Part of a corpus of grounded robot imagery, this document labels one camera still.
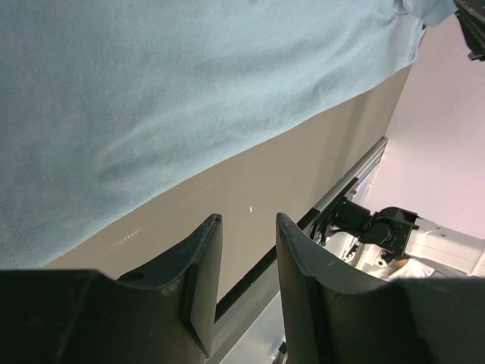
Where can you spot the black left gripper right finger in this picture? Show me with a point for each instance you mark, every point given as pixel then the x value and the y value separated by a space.
pixel 334 313

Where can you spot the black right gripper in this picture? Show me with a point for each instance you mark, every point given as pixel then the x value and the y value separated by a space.
pixel 470 15

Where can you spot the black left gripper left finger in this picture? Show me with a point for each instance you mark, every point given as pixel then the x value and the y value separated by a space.
pixel 161 312

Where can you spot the grey-blue t-shirt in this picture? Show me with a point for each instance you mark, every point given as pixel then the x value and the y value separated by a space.
pixel 107 104

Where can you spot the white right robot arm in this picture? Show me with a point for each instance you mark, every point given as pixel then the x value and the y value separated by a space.
pixel 396 243

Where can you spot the aluminium front frame rail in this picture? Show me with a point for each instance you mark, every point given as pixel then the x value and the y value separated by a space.
pixel 351 180

